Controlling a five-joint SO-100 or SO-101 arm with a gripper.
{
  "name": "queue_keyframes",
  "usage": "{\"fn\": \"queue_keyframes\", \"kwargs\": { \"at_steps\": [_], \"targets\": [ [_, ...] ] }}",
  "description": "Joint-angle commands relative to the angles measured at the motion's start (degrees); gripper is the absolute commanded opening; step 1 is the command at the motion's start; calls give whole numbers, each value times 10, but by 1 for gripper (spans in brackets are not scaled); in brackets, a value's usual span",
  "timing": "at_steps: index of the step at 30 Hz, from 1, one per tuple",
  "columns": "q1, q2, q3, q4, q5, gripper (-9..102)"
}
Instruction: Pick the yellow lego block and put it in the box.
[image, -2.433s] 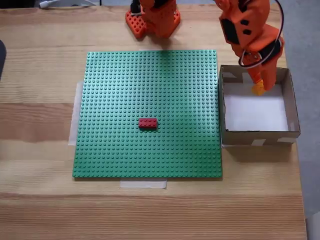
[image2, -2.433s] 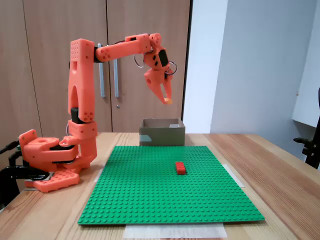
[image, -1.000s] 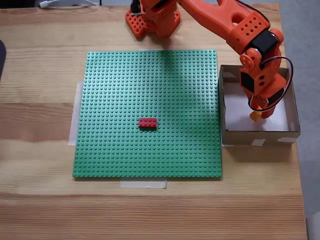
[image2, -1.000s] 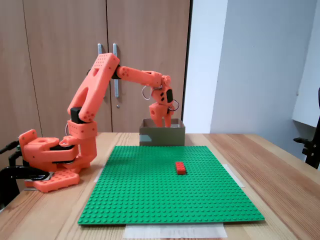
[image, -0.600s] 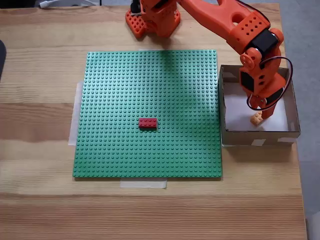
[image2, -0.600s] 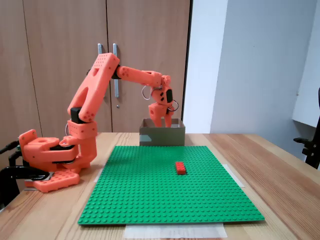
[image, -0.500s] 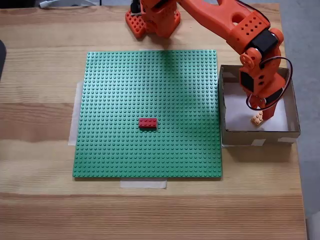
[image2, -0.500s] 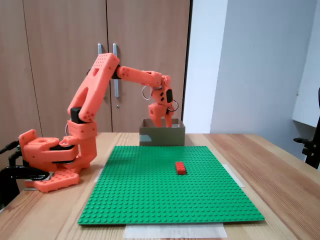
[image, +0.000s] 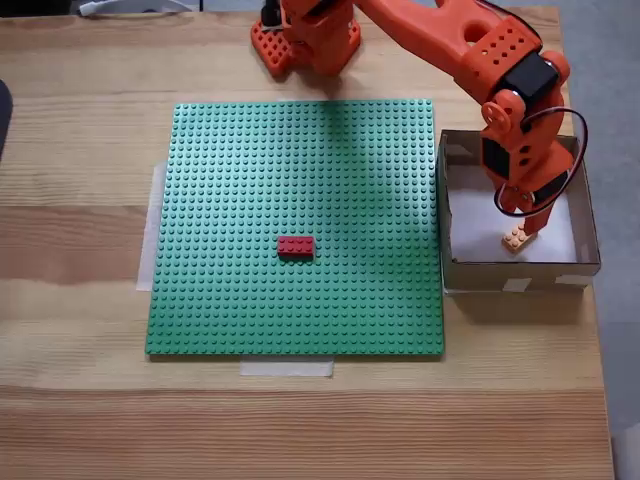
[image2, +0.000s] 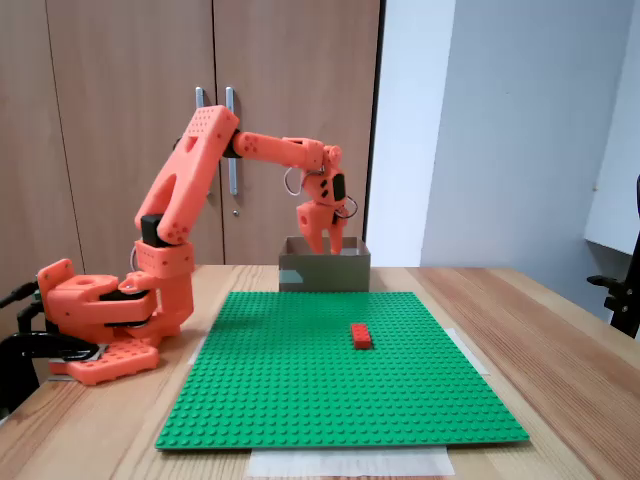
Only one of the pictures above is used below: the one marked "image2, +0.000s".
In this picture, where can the short masking tape strip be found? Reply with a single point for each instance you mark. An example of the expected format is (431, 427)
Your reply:
(475, 357)

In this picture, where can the red lego brick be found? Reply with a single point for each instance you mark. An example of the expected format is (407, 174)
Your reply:
(361, 336)

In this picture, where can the brown wooden cabinet door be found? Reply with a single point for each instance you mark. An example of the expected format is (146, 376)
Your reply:
(125, 75)
(300, 75)

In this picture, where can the green lego baseplate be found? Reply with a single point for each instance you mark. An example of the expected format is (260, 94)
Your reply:
(325, 390)

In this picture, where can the brown wooden cabinet panel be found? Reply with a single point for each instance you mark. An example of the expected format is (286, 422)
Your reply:
(25, 150)

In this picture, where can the long masking tape strip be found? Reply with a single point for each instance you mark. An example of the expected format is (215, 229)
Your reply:
(350, 462)

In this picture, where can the small masking tape strip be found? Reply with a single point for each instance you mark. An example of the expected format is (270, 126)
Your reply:
(196, 352)

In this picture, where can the black chair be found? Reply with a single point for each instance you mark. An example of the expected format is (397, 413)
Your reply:
(625, 305)

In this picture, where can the black table clamp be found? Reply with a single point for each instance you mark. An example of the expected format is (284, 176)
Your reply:
(40, 345)

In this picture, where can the cardboard box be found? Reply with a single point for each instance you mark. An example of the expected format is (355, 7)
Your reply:
(330, 272)

